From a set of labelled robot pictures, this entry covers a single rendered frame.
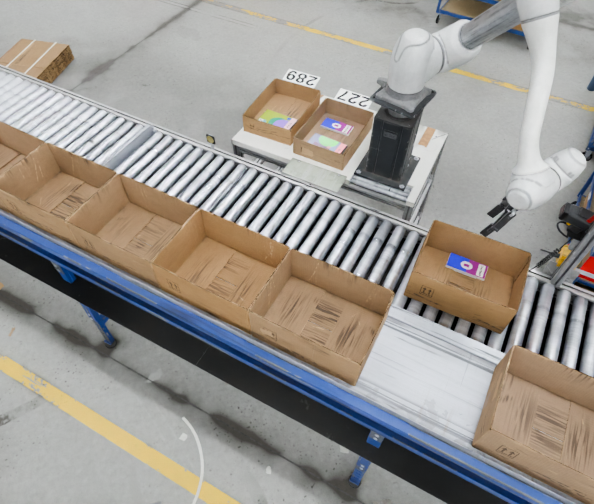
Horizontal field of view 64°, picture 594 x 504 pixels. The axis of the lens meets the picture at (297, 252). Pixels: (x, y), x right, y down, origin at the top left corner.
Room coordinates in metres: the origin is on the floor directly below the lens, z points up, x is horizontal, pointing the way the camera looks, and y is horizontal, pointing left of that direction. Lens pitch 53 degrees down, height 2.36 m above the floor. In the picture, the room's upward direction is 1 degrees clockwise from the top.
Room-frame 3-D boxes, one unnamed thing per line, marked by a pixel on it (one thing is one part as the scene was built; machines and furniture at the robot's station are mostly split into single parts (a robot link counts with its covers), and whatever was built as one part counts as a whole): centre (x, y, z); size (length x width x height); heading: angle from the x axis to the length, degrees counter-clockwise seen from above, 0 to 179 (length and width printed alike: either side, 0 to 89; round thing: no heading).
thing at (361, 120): (1.98, -0.18, 0.80); 0.38 x 0.28 x 0.10; 153
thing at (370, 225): (1.24, -0.24, 0.72); 0.52 x 0.05 x 0.05; 153
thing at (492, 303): (1.07, -0.67, 0.83); 0.39 x 0.29 x 0.17; 64
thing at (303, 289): (0.81, -0.09, 0.96); 0.39 x 0.29 x 0.17; 63
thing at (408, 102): (1.80, -0.43, 1.19); 0.22 x 0.18 x 0.06; 54
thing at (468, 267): (1.16, -0.71, 0.76); 0.16 x 0.07 x 0.02; 65
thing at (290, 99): (2.16, 0.09, 0.80); 0.38 x 0.28 x 0.10; 156
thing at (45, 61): (3.69, 2.35, 0.06); 0.69 x 0.47 x 0.13; 169
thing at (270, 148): (2.01, -0.22, 0.74); 1.00 x 0.58 x 0.03; 64
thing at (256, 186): (1.51, 0.28, 0.72); 0.52 x 0.05 x 0.05; 153
